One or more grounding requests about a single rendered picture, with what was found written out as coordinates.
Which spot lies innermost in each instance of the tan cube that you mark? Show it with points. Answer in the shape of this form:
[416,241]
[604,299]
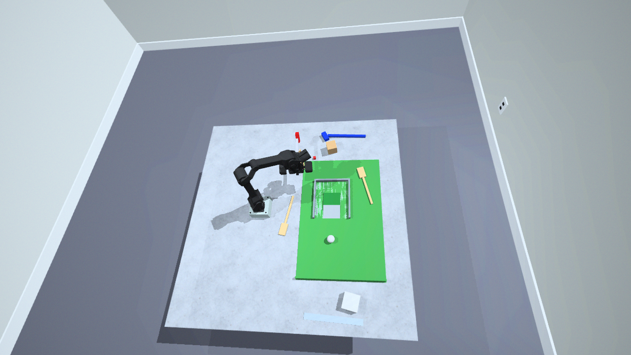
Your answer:
[331,147]

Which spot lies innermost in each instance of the green flat mat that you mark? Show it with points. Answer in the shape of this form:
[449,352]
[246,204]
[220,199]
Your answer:
[358,249]

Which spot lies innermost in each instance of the light blue flat bar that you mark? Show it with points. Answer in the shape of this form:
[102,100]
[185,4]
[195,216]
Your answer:
[334,319]

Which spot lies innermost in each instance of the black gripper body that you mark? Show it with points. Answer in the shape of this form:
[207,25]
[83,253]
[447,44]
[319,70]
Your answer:
[308,168]

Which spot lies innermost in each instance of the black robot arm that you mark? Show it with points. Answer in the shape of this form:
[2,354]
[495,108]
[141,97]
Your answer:
[287,158]

